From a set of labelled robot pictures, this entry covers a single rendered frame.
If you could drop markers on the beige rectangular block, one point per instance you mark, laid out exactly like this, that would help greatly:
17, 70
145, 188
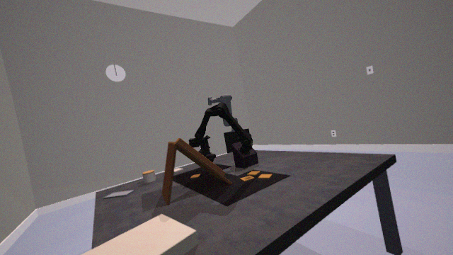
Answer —
159, 236

